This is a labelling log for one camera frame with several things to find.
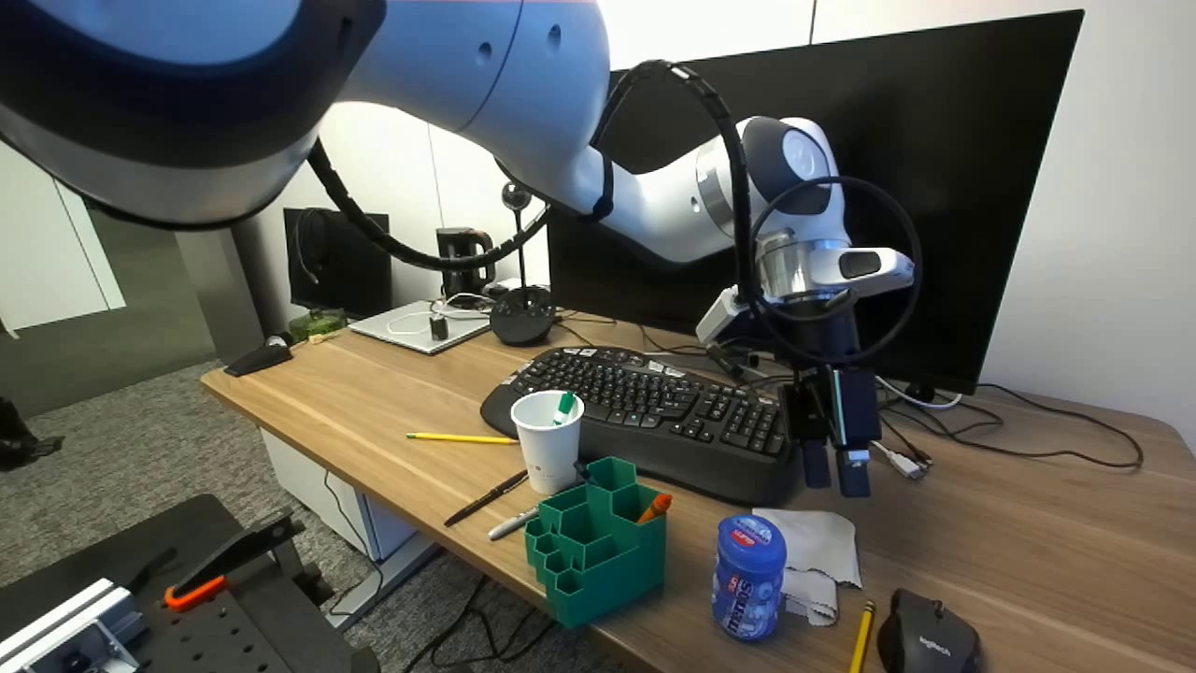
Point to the silver black marker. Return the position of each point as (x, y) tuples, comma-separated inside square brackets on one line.
[(511, 525)]

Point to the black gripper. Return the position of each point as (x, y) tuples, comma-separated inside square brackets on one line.
[(823, 333)]

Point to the orange pen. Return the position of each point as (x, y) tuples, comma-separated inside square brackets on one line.
[(656, 508)]

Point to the black computer mouse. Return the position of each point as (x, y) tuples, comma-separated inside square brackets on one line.
[(928, 637)]

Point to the white crumpled cloth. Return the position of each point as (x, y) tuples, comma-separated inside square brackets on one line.
[(816, 549)]

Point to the black webcam on stalk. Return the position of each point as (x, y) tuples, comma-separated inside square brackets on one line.
[(525, 312)]

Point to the white drawer cabinet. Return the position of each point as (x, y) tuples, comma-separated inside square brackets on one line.
[(339, 508)]

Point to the small black monitor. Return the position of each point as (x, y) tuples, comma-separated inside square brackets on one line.
[(339, 262)]

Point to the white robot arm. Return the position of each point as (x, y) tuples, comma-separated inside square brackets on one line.
[(498, 77)]

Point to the flat black desk item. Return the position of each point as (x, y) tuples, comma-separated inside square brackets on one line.
[(260, 358)]

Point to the small black gadget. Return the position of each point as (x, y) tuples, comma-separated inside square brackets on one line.
[(439, 323)]

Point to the green marker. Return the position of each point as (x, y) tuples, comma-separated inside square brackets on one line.
[(567, 404)]

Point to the white paper cup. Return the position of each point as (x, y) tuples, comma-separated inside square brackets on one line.
[(547, 451)]

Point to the black orange bar clamp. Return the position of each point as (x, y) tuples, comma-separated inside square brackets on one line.
[(230, 564)]

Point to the black keyboard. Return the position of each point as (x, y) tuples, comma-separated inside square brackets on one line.
[(658, 418)]

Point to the aluminium profile rails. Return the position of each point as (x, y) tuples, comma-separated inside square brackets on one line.
[(60, 630)]

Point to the black perforated cart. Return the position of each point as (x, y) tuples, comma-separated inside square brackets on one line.
[(238, 637)]

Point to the blue lidded plastic container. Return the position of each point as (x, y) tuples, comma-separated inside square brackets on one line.
[(750, 580)]

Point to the green honeycomb pen stand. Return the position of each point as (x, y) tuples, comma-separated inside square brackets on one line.
[(598, 564)]

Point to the black pen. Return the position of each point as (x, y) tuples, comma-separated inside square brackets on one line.
[(488, 499)]

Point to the yellow pencil green end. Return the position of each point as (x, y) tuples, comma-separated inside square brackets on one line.
[(462, 439)]

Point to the black computer monitor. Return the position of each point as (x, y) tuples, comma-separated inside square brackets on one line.
[(958, 190)]

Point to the silver laptop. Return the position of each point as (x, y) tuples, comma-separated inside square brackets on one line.
[(417, 328)]

